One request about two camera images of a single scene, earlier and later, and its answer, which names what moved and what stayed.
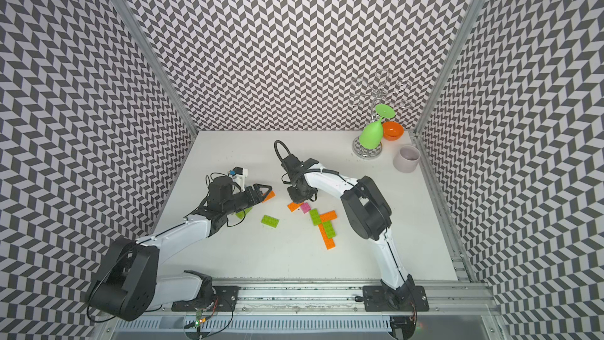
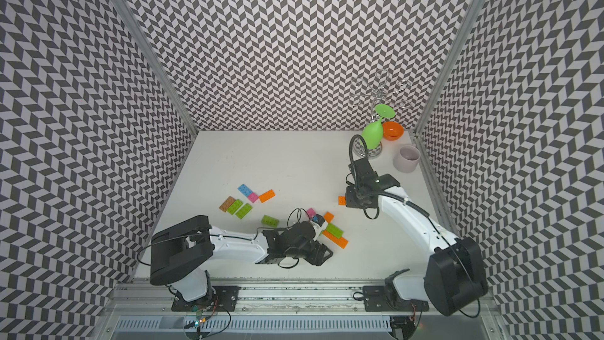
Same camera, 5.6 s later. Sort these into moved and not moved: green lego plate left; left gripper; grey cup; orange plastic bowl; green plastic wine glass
Moved: left gripper
Not moved: green plastic wine glass; orange plastic bowl; green lego plate left; grey cup
